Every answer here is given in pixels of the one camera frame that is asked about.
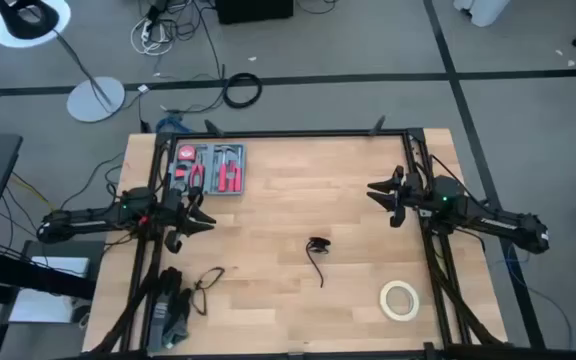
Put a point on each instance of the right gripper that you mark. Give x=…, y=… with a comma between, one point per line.
x=415, y=195

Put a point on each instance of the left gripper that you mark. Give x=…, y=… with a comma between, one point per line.
x=175, y=212

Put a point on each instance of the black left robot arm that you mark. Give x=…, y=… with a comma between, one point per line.
x=93, y=217

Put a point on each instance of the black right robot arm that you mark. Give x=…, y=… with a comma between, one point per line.
x=498, y=222

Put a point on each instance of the small red tool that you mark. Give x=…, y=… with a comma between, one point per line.
x=180, y=173

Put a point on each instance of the red tape measure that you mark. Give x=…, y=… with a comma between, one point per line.
x=186, y=152

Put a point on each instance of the grey tool case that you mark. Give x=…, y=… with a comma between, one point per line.
x=210, y=150

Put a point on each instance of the black grey work glove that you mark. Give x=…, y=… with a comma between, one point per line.
x=180, y=325
x=160, y=315

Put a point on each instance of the masking tape roll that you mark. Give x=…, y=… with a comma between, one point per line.
x=384, y=300

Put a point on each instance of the white sheet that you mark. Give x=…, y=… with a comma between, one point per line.
x=58, y=265

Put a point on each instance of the grey disc floor stand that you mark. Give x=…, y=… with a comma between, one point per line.
x=95, y=100

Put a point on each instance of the black support beam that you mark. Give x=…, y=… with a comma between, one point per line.
x=28, y=275

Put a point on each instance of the white plastic object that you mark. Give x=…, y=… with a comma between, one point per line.
x=483, y=10

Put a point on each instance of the black floor box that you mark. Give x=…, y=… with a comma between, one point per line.
x=253, y=10

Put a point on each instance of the black frame bracket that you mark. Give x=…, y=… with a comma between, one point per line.
x=214, y=128
x=378, y=125

